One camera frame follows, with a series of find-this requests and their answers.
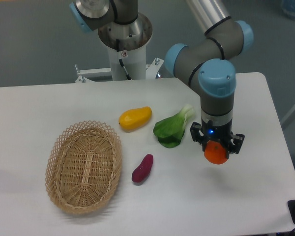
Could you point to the orange fruit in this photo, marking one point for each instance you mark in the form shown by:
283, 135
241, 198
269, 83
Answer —
215, 153

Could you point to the purple sweet potato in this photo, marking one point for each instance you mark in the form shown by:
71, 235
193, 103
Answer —
144, 169

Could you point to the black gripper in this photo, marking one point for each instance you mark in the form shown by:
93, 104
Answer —
206, 131

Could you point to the blue bag in background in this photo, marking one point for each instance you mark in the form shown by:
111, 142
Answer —
288, 7

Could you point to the yellow mango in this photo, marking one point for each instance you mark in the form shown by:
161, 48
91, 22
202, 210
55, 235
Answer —
135, 118

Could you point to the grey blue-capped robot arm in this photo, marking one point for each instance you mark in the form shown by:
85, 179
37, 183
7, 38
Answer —
206, 69

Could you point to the green bok choy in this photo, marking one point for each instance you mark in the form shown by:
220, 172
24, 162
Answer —
170, 131

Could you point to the woven wicker basket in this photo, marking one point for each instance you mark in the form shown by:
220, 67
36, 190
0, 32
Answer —
84, 167

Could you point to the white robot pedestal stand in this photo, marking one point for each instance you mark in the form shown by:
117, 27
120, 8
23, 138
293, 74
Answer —
127, 52

